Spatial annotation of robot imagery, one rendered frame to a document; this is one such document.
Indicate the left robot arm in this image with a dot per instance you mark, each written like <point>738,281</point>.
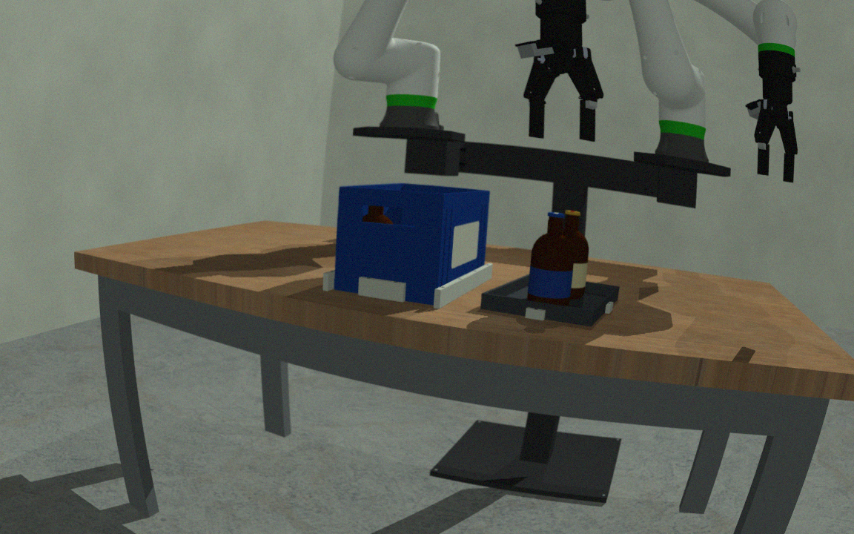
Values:
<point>680,86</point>

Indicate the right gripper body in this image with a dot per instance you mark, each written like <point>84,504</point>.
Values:
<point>567,32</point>

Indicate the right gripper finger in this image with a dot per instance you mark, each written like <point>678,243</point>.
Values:
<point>585,79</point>
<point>540,80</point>

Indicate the brown glass bottle with yellow cap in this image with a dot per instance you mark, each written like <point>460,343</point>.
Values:
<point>581,250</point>

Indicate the brown glass bottle with blue cap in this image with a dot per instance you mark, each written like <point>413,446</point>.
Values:
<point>552,261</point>

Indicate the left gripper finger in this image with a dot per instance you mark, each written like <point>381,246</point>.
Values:
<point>766,125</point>
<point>790,145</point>

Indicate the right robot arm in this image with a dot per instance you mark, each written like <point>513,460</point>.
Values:
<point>368,52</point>

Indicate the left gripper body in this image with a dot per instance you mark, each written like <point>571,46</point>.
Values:
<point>779,91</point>

